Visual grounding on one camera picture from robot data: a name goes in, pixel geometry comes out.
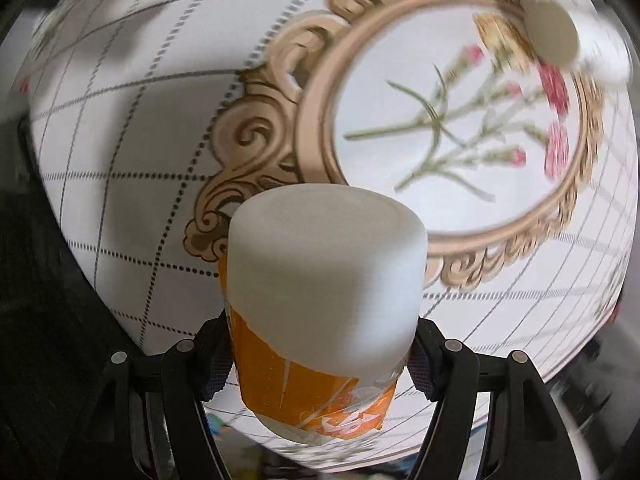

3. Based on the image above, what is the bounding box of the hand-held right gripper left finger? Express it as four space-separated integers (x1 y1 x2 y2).
56 307 236 480

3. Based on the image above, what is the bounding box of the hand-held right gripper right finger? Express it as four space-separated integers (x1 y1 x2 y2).
408 318 574 480

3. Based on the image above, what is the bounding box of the orange bottle with white cap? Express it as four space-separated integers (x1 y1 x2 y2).
218 184 429 446

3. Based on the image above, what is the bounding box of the white cup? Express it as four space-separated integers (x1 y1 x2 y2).
522 0 632 85

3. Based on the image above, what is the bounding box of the floral printed tablecloth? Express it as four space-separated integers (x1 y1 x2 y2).
19 0 640 473

